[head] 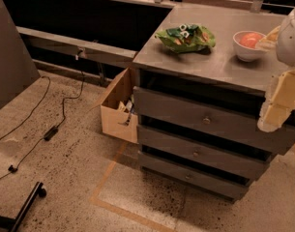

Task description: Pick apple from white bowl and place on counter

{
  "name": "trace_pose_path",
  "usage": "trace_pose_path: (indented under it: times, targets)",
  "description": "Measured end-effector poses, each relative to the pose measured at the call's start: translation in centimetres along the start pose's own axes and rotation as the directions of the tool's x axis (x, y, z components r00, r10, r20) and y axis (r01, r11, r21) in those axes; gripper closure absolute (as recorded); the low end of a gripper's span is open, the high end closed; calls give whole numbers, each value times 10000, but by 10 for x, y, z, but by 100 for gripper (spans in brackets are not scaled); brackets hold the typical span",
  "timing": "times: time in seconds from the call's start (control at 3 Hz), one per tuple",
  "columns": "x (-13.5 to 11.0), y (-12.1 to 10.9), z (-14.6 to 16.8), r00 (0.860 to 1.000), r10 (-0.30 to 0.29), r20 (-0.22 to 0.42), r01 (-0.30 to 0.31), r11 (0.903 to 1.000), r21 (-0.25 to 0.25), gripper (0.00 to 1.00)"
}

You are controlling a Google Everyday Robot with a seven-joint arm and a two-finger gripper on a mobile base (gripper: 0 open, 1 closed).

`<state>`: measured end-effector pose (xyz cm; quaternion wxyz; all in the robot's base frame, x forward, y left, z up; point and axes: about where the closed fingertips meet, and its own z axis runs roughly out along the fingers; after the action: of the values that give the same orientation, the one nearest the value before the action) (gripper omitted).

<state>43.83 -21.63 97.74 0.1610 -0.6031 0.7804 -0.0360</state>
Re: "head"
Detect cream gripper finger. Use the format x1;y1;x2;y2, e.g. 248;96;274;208
255;26;280;51
257;68;295;132

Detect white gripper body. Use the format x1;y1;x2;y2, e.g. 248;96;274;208
276;8;295;67

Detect red apple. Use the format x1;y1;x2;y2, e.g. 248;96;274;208
239;33;262;48

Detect white bowl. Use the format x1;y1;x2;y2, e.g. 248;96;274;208
233;31;267;62

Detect top grey drawer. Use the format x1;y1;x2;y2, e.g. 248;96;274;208
133;87;295;155

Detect grey drawer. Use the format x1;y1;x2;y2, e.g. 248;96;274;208
138;152;248;200
137;126;270;180
133;87;295;155

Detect middle grey drawer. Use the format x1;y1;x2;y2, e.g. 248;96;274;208
137;126;270;180

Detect green chip bag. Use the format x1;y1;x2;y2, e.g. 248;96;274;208
155;23;216;53

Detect grey drawer cabinet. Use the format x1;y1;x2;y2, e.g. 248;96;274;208
133;4;295;188

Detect bottom grey drawer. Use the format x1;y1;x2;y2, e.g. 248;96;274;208
138;152;248;200

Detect items inside cardboard box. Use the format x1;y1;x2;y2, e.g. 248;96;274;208
117;95;134;126

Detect cardboard box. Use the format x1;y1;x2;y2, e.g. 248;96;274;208
98;68;138;143

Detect black power adapter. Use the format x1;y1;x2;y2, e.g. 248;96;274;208
44;126;58;141

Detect grey metal rail shelf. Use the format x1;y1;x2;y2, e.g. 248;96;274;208
16;26;136;69

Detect black power cable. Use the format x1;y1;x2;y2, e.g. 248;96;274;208
0;50;87;182

